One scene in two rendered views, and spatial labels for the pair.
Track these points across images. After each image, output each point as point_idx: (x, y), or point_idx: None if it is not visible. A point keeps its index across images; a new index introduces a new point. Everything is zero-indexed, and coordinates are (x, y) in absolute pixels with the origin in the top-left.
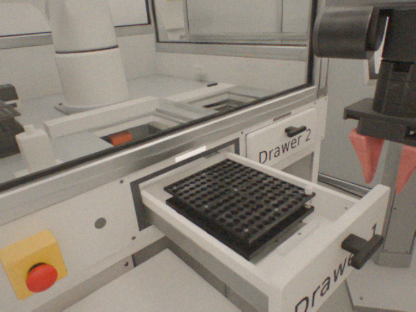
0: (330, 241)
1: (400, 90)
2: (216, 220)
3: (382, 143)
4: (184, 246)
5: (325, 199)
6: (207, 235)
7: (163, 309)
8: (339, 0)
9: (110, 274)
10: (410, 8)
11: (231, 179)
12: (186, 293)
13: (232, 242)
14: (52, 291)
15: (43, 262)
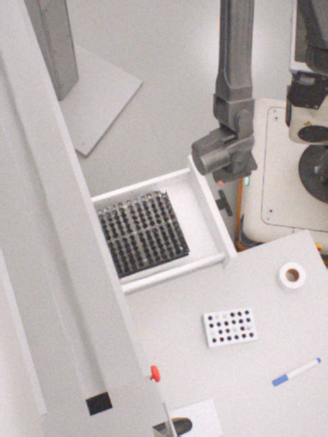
0: (221, 218)
1: (241, 166)
2: (162, 259)
3: None
4: (152, 286)
5: (163, 182)
6: (172, 270)
7: (164, 314)
8: (205, 151)
9: None
10: (243, 148)
11: (118, 228)
12: (157, 297)
13: (174, 258)
14: None
15: None
